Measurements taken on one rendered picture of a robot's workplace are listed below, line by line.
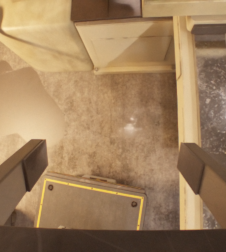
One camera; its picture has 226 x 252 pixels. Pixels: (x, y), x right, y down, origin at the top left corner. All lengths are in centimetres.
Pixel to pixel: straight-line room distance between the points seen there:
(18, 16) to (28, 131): 91
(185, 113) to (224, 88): 18
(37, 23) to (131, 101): 86
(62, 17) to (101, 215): 120
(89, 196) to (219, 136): 82
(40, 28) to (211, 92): 97
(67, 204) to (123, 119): 76
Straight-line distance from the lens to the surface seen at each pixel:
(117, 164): 145
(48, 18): 121
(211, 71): 84
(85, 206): 122
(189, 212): 81
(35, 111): 171
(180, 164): 17
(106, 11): 111
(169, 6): 73
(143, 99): 150
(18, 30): 128
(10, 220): 180
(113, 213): 120
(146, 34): 118
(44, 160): 16
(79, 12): 114
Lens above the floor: 144
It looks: 81 degrees down
